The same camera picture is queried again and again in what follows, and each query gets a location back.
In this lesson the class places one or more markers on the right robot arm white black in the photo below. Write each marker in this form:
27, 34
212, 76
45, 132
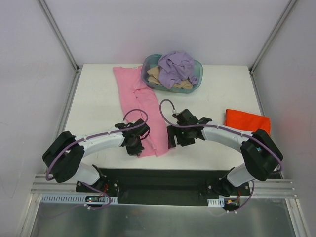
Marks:
260, 154

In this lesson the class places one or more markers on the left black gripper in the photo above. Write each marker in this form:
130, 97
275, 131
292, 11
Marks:
136, 149

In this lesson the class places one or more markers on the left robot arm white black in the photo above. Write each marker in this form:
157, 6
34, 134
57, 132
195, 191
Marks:
64, 156

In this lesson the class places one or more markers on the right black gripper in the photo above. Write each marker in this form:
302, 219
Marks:
173, 136

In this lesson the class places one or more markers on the right white cable duct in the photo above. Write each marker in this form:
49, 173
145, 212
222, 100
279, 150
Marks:
220, 202

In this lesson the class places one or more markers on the aluminium frame post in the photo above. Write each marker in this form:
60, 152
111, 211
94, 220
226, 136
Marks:
57, 32
275, 30

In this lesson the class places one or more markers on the white cable duct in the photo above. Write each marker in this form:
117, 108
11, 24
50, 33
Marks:
74, 199
220, 202

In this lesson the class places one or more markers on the beige t shirt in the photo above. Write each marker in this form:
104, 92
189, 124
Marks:
154, 75

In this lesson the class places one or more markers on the left aluminium frame post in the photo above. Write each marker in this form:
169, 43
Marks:
57, 32

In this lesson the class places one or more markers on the orange folded t shirt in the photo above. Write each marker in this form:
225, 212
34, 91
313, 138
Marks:
247, 121

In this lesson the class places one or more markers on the left white cable duct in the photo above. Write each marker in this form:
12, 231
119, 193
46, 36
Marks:
74, 199

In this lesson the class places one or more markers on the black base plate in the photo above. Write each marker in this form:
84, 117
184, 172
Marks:
161, 187

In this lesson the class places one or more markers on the purple t shirt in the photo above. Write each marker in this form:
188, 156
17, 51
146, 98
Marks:
175, 68

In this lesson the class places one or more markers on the teal plastic basket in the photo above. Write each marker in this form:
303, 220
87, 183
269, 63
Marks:
152, 61

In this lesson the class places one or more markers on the pink t shirt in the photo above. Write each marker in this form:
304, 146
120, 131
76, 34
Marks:
138, 101

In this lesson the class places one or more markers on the right aluminium frame post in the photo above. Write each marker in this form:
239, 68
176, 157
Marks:
275, 30

